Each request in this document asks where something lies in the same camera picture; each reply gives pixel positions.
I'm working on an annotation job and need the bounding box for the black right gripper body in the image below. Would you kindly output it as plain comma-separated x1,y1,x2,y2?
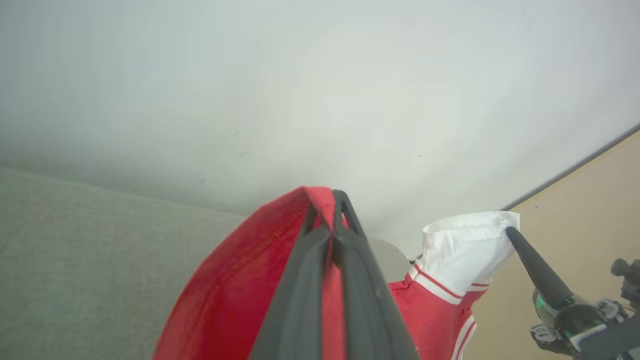
529,289,640,360

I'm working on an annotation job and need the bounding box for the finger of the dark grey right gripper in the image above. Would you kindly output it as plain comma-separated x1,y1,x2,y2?
505,226,575,310

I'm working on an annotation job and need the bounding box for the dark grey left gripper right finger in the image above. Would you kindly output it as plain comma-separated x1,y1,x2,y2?
331,189,419,360

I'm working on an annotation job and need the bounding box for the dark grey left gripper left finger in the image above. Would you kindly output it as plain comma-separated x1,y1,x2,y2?
249,205,333,360

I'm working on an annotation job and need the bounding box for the red lettered basketball jersey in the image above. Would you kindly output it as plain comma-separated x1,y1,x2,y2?
152,186,521,360

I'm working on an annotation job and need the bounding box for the beige wooden board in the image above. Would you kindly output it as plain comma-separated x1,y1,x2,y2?
462,125,640,360

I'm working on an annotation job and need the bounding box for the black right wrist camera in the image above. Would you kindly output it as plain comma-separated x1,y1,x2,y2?
610,258,640,304

